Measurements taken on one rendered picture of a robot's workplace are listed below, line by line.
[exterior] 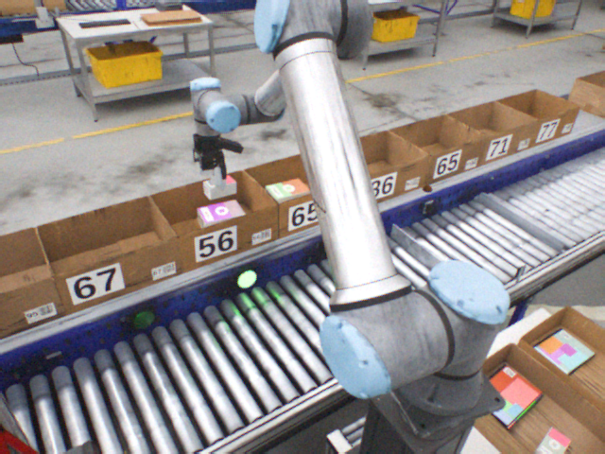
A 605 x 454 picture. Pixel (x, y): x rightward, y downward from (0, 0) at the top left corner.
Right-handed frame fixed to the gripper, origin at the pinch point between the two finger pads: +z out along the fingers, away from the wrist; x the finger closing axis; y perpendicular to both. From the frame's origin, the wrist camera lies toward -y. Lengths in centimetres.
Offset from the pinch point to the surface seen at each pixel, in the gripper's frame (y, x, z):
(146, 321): 37, 16, 34
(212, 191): 4.2, 2.7, 0.6
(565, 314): -91, 89, 35
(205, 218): 3.2, -9.0, 19.9
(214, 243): 7.5, 8.1, 18.4
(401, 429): 5, 101, 8
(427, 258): -73, 39, 38
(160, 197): 15.7, -20.9, 12.5
